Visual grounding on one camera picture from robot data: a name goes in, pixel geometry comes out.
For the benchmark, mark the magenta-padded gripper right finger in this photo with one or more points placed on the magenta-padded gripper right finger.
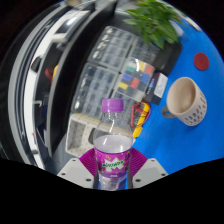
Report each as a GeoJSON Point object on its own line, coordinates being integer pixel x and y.
{"type": "Point", "coordinates": [150, 171]}

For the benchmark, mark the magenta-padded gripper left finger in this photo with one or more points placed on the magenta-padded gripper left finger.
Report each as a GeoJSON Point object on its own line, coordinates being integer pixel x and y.
{"type": "Point", "coordinates": [75, 171]}

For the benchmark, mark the clear bottle with purple cap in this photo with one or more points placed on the clear bottle with purple cap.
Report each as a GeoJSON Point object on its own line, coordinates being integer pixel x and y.
{"type": "Point", "coordinates": [112, 150]}

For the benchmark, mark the white perforated tray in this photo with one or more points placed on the white perforated tray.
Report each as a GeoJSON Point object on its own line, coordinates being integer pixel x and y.
{"type": "Point", "coordinates": [75, 133]}

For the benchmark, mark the black zip case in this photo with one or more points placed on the black zip case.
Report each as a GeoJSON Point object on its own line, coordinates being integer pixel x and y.
{"type": "Point", "coordinates": [91, 136]}

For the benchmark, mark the yellow multimeter with red leads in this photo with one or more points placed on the yellow multimeter with red leads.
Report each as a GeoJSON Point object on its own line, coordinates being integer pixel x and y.
{"type": "Point", "coordinates": [138, 130]}

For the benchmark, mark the beige mug with grey dashes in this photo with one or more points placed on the beige mug with grey dashes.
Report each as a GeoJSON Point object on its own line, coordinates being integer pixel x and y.
{"type": "Point", "coordinates": [193, 106]}

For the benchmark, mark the black box with white label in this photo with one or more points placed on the black box with white label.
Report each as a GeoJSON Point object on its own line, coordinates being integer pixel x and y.
{"type": "Point", "coordinates": [158, 88]}

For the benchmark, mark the black flat box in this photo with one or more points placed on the black flat box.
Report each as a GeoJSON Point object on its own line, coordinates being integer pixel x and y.
{"type": "Point", "coordinates": [170, 56]}

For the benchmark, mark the flat round red coaster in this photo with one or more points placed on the flat round red coaster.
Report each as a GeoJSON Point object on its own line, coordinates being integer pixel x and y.
{"type": "Point", "coordinates": [201, 61]}

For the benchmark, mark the potted green plant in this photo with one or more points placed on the potted green plant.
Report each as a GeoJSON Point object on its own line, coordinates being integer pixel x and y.
{"type": "Point", "coordinates": [153, 23]}

